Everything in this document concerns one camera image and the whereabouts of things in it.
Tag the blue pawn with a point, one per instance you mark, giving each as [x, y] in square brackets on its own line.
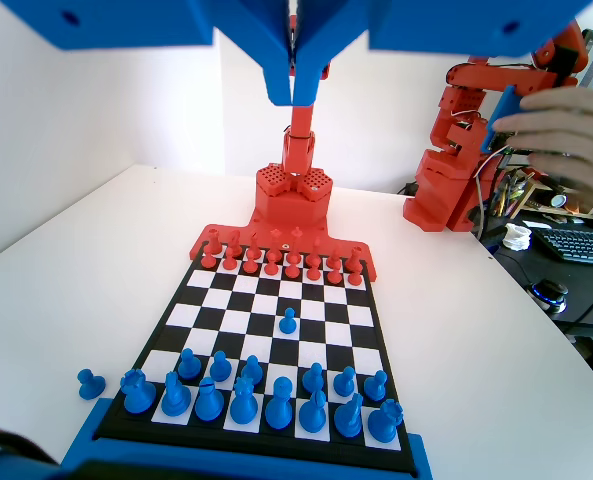
[313, 378]
[345, 383]
[220, 367]
[90, 386]
[251, 371]
[287, 324]
[376, 387]
[188, 365]

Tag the red robot arm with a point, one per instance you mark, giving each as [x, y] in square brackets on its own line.
[301, 120]

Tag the red rook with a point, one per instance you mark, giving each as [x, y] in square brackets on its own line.
[215, 242]
[355, 257]

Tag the red pawn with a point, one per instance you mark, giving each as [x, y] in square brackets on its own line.
[334, 276]
[354, 279]
[208, 261]
[249, 265]
[229, 262]
[313, 272]
[271, 267]
[291, 270]

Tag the blue king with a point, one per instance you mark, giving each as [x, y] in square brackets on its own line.
[278, 407]

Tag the black and white chessboard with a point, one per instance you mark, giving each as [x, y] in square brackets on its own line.
[256, 320]

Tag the red bishop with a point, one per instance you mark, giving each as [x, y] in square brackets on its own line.
[317, 248]
[254, 245]

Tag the blue bishop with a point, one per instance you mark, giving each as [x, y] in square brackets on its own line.
[207, 402]
[312, 416]

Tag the set of red chess pieces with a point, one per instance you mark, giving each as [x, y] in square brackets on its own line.
[343, 242]

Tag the blue base plate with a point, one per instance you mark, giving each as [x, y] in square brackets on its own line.
[81, 450]

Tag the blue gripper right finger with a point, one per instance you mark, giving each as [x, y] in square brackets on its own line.
[316, 45]

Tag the blue knight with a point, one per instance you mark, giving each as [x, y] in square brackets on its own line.
[349, 420]
[175, 399]

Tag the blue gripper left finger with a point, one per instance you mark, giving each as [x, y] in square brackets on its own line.
[276, 50]

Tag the black computer mouse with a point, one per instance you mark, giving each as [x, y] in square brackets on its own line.
[551, 295]

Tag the blue rook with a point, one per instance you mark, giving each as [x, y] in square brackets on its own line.
[137, 396]
[386, 424]

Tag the red king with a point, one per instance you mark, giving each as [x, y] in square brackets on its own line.
[297, 241]

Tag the red queen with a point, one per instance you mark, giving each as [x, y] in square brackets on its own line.
[276, 240]

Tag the black computer keyboard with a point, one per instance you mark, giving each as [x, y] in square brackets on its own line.
[576, 245]

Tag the red knight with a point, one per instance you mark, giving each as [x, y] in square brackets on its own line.
[335, 255]
[235, 241]

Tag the person's hand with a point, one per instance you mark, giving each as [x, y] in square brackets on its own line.
[571, 130]

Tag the wooden desk organizer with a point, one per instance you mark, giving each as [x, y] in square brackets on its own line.
[551, 202]

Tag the black desk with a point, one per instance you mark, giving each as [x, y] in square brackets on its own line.
[516, 272]

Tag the blue queen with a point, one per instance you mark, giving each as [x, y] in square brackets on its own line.
[243, 407]

